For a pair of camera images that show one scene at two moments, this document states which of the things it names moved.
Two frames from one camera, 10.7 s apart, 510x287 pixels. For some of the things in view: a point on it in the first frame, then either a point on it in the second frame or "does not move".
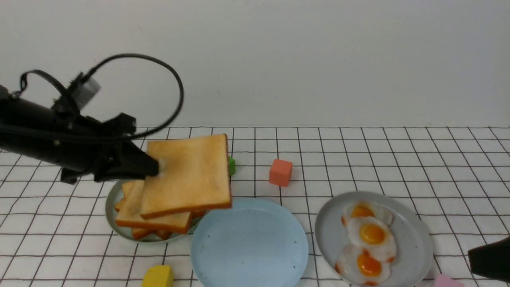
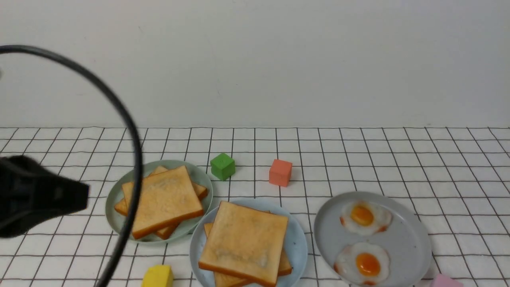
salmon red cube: [279, 172] does not move
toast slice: [128, 211] → [224, 280]
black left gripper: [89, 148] → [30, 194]
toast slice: [194, 174] → [246, 242]
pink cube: [446, 280] does not move
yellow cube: [159, 276] does not move
